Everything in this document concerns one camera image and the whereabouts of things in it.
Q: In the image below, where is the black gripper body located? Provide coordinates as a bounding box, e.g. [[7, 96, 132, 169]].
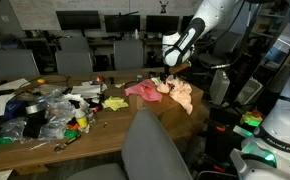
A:
[[164, 64, 179, 81]]

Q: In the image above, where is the peach printed shirt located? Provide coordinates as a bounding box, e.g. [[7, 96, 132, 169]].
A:
[[156, 74, 195, 116]]

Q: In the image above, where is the large cardboard box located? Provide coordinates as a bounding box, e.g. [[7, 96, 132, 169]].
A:
[[128, 79, 205, 132]]

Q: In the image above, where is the emergency stop button box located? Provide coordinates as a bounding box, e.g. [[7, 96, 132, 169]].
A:
[[239, 109, 264, 128]]

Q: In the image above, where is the pink shirt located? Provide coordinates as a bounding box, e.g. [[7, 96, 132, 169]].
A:
[[124, 78, 164, 103]]

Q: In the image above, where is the black computer monitor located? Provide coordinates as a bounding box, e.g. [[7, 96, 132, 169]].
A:
[[145, 14, 180, 34], [55, 10, 102, 31], [103, 13, 142, 34]]

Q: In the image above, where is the white space heater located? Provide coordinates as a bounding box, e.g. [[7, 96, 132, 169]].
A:
[[208, 68, 231, 106]]

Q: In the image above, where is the yellow cloth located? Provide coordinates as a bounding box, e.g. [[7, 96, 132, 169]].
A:
[[101, 95, 130, 112]]

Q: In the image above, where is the white slatted basket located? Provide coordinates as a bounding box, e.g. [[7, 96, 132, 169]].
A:
[[235, 76, 264, 106]]

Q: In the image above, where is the stack of white papers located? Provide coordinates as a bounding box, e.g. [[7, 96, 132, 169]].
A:
[[70, 81, 103, 100]]

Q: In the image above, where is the white bottle yellow label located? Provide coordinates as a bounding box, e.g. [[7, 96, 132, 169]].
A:
[[73, 106, 90, 130]]

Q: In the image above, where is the green plastic item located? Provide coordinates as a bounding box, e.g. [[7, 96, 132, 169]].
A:
[[63, 128, 80, 140], [0, 134, 15, 146]]

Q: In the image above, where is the clear plastic bags pile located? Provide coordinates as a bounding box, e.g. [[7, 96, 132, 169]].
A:
[[0, 91, 77, 141]]

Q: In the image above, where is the silver tape roll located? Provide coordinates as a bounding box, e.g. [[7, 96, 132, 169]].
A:
[[25, 102, 48, 115]]

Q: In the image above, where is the blue bag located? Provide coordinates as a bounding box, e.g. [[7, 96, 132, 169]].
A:
[[2, 99, 28, 121]]

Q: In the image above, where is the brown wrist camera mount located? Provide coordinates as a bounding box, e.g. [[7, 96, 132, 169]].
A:
[[169, 60, 193, 75]]

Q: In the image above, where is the gray office chair black frame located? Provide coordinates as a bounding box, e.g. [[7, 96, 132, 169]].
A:
[[66, 107, 195, 180]]

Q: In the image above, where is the adjustable wrench yellow handle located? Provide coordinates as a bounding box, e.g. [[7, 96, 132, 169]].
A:
[[53, 133, 82, 154]]

